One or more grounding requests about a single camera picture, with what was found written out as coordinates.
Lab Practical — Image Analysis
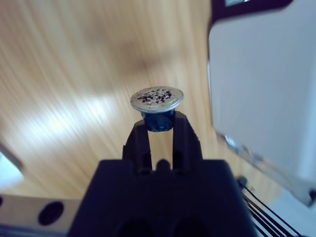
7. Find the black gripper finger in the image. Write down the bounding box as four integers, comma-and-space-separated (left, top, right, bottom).
122, 119, 152, 174
172, 112, 204, 172

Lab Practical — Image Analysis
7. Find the dark blue capsule silver foil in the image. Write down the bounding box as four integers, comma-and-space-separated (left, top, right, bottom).
130, 85, 185, 134

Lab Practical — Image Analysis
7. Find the white capsule coffee machine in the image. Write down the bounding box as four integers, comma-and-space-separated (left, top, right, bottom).
208, 0, 316, 208

